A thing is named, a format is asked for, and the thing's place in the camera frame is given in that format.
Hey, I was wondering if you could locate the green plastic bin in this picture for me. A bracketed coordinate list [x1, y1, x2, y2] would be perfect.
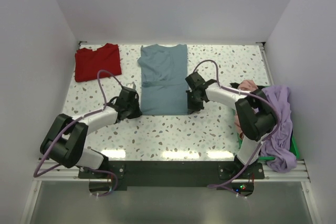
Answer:
[236, 88, 298, 158]

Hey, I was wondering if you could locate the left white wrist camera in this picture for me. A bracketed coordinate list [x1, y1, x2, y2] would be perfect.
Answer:
[126, 82, 136, 90]

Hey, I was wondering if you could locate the blue-grey t-shirt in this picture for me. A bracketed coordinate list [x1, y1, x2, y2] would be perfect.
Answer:
[138, 44, 188, 115]

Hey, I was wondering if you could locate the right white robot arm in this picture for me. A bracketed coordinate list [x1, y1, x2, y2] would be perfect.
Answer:
[185, 72, 279, 178]

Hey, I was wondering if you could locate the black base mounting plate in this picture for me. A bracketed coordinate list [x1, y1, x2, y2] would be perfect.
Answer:
[78, 159, 265, 193]

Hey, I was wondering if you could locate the crumpled lilac t-shirt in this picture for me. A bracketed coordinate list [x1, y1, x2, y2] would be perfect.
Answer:
[260, 85, 297, 173]

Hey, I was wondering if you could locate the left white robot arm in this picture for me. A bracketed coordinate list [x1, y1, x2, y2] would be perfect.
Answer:
[40, 87, 142, 178]

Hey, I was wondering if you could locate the folded red t-shirt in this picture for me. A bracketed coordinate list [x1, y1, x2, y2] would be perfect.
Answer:
[75, 43, 122, 82]

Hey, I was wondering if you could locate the crumpled pink t-shirt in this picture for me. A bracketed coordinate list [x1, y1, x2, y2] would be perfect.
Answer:
[230, 80, 264, 140]

